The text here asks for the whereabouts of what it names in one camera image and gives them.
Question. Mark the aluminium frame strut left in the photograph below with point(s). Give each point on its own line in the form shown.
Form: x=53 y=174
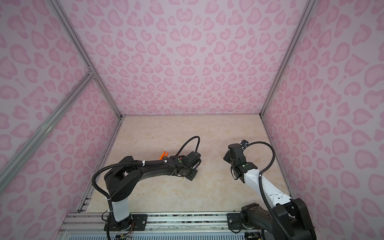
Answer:
x=20 y=159

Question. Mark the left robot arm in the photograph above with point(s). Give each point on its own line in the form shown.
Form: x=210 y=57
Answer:
x=117 y=181

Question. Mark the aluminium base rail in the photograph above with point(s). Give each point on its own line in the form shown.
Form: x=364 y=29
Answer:
x=159 y=226

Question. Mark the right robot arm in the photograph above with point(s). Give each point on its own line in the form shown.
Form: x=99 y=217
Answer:
x=270 y=195

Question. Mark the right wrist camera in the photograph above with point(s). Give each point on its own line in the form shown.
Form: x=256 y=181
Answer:
x=244 y=143

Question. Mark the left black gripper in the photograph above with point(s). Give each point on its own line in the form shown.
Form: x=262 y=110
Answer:
x=191 y=177

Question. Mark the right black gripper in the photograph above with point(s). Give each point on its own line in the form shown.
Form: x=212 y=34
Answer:
x=227 y=155

